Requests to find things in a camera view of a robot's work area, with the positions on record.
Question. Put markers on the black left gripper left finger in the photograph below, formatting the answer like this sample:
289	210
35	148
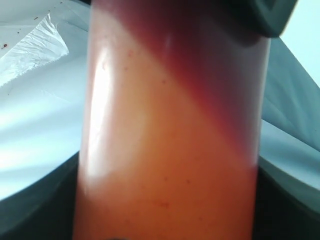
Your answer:
45	209

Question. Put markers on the crinkled clear plastic sheet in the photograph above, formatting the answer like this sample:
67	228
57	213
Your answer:
40	47

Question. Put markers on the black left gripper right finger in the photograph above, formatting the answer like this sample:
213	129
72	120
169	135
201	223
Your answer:
285	207

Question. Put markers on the red sauce squeeze bottle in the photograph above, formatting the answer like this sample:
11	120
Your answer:
172	123

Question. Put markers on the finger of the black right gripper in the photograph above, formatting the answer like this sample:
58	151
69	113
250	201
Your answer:
270	17

